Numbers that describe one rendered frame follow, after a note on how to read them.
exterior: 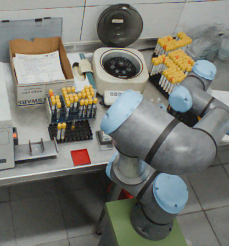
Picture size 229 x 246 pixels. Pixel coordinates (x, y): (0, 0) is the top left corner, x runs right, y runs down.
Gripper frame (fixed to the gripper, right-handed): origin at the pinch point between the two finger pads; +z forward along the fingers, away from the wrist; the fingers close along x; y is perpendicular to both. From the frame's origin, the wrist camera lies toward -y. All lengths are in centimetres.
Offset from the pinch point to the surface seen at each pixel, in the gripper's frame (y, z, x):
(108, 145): 7.7, 11.3, 22.8
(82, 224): 11, 100, 22
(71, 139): 13.0, 11.2, 37.2
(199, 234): -8, 100, -48
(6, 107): 9, -17, 62
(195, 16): 69, -4, -41
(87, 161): 2.8, 12.6, 32.8
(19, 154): 8, 9, 59
